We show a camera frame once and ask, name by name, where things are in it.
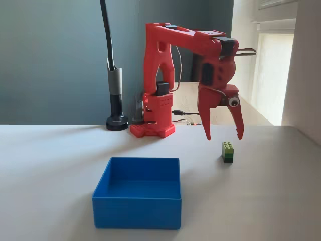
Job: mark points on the green lego brick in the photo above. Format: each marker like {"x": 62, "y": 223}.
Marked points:
{"x": 228, "y": 151}

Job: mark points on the grey metal table clamp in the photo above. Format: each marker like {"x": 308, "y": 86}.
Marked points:
{"x": 139, "y": 110}

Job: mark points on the black gooseneck lamp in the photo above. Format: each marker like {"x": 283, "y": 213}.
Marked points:
{"x": 116, "y": 123}

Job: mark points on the white window blind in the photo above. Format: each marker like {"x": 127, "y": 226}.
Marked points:
{"x": 276, "y": 23}

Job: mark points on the blue box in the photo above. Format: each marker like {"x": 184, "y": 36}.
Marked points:
{"x": 140, "y": 206}

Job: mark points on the red robot arm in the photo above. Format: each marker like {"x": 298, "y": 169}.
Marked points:
{"x": 155, "y": 62}

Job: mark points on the light wooden desk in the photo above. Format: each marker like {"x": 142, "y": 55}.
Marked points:
{"x": 250, "y": 110}

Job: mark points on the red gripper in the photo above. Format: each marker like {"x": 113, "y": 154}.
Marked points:
{"x": 210, "y": 96}

